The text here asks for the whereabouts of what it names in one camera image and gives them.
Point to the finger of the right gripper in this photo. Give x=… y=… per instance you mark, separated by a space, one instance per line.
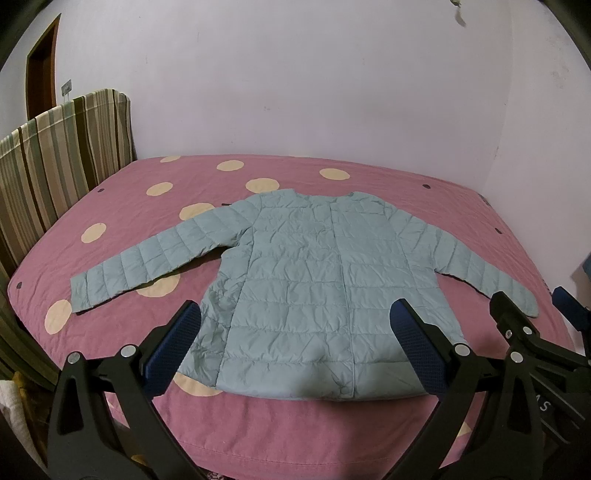
x=576 y=314
x=515 y=327

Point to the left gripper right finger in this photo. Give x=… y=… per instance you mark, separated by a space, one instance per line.
x=507 y=440

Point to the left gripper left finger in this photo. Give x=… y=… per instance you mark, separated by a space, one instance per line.
x=83 y=442

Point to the light blue quilted jacket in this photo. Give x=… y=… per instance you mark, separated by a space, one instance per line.
x=299 y=308

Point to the pink polka dot bedspread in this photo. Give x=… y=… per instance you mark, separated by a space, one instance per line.
x=236 y=435

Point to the striped fabric headboard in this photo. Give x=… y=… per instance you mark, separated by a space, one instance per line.
x=53 y=160

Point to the brown wooden door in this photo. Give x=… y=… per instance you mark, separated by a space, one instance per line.
x=40 y=72

